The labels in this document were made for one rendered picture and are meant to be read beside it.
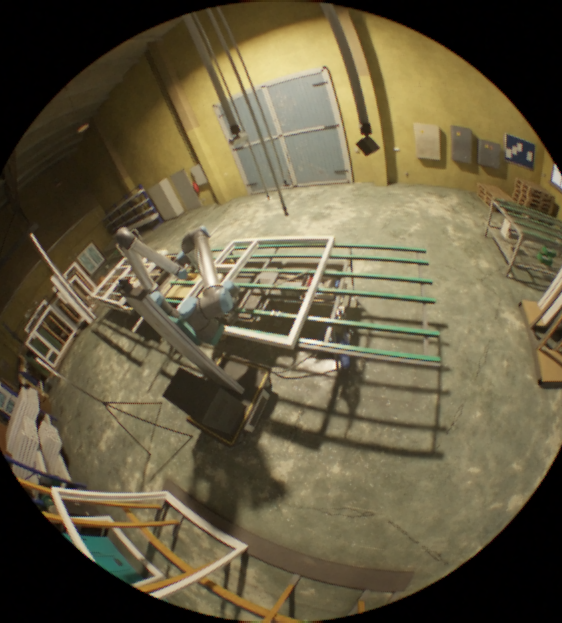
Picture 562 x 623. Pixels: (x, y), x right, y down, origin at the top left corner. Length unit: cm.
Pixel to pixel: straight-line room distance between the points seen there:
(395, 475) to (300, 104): 817
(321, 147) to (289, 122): 131
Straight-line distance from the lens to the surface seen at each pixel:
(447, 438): 247
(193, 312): 136
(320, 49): 770
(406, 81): 745
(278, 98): 771
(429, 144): 731
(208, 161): 903
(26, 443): 494
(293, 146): 767
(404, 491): 233
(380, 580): 258
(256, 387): 222
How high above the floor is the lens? 224
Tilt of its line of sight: 46 degrees down
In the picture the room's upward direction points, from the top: 24 degrees counter-clockwise
